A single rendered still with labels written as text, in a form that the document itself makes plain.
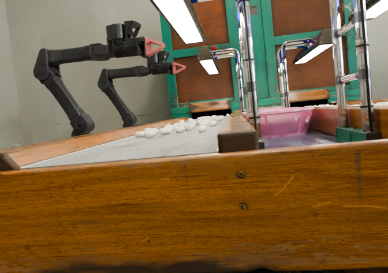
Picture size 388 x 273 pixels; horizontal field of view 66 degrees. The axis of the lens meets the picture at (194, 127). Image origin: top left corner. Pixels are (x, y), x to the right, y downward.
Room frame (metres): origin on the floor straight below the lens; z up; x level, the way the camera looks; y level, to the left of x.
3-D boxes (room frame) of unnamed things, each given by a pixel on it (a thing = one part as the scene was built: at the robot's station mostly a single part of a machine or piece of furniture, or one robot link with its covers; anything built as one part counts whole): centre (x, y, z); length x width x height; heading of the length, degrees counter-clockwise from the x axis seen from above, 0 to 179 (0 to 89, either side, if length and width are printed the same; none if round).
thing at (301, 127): (1.16, -0.33, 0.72); 0.27 x 0.27 x 0.10
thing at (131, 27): (1.20, 0.20, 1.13); 0.07 x 0.06 x 0.11; 174
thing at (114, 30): (1.22, 0.29, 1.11); 0.12 x 0.09 x 0.12; 84
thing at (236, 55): (1.73, -0.21, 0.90); 0.20 x 0.19 x 0.45; 172
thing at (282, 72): (1.67, -0.61, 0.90); 0.20 x 0.19 x 0.45; 172
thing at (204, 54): (1.74, -0.13, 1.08); 0.62 x 0.08 x 0.07; 172
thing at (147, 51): (1.21, 0.12, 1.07); 0.09 x 0.07 x 0.07; 84
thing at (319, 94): (2.09, -0.81, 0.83); 0.30 x 0.06 x 0.07; 82
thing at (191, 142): (1.32, -0.01, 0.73); 1.81 x 0.30 x 0.02; 172
